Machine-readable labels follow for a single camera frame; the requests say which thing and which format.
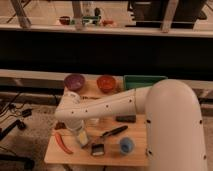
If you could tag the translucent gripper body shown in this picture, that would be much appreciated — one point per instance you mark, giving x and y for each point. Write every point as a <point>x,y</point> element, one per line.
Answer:
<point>81,133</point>

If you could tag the blue sponge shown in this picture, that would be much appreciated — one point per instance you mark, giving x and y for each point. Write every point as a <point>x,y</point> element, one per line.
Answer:
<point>84,141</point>

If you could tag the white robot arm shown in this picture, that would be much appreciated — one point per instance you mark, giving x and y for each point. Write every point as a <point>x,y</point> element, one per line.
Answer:
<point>175,133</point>

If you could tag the white plastic cup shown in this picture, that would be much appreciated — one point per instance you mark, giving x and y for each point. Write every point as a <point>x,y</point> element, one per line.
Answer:
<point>93,121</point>

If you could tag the blue plastic cup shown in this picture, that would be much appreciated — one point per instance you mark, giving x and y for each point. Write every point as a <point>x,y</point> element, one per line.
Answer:
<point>126,145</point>

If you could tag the red chili pepper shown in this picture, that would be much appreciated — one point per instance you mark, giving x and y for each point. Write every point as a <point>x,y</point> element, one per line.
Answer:
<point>61,144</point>

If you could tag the bunch of dark grapes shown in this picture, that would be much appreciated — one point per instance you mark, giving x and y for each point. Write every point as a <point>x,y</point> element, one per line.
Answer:
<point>60,125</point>

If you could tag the wooden table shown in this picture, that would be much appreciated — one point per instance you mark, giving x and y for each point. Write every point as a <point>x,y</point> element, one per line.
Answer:
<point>112,157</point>

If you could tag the dark rectangular block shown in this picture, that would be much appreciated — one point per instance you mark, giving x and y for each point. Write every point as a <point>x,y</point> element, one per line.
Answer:
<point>126,119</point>

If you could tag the purple bowl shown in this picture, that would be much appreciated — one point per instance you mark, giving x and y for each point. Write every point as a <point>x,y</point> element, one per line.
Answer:
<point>74,82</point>

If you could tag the red bowl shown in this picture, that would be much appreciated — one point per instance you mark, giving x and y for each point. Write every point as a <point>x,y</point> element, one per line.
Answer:
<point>106,83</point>

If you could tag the green plastic tray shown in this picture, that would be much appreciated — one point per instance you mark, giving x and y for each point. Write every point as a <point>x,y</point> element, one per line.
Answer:
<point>137,81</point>

